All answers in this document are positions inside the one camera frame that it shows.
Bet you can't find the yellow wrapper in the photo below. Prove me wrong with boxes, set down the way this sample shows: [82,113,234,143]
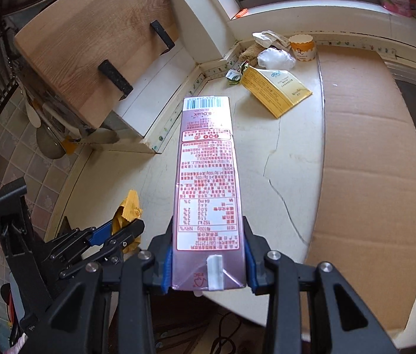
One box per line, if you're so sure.
[112,190,144,255]

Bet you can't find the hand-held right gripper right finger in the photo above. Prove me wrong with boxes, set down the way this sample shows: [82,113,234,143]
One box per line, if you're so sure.
[243,216,400,354]

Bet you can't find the black board bracket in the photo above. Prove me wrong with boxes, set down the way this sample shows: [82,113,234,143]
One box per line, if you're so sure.
[150,20,176,55]
[98,59,134,100]

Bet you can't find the pink milk carton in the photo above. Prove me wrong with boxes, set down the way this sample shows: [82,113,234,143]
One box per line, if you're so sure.
[171,96,247,290]

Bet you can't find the orange plastic piece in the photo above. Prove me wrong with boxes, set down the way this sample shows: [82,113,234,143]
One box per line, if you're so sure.
[62,135,83,156]

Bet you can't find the cardboard sheet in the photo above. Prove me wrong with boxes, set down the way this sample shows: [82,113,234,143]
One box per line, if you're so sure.
[309,44,416,335]

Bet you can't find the white rice paddle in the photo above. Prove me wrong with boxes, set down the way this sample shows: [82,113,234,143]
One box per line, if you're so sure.
[25,98,43,128]

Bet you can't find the wooden cutting board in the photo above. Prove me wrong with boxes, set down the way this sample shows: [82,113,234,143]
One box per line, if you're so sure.
[13,0,181,128]

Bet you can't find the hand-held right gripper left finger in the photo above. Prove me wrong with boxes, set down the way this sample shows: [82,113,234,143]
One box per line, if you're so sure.
[22,216,175,354]

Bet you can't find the yellow paper cup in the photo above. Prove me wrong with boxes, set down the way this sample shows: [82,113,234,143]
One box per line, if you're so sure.
[289,34,316,63]

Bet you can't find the black cable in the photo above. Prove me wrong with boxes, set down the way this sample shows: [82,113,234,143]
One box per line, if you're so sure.
[211,310,242,354]

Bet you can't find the white plastic bag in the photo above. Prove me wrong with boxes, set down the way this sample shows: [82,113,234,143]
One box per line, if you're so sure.
[257,46,296,71]

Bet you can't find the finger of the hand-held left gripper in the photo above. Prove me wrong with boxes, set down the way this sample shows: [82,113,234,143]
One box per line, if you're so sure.
[46,221,115,263]
[58,220,146,279]

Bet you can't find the green snack wrapper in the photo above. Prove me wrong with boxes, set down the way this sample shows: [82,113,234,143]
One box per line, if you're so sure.
[226,60,251,85]

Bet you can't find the white paper wrapper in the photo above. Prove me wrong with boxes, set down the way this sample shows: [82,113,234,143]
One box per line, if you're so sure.
[252,30,290,50]

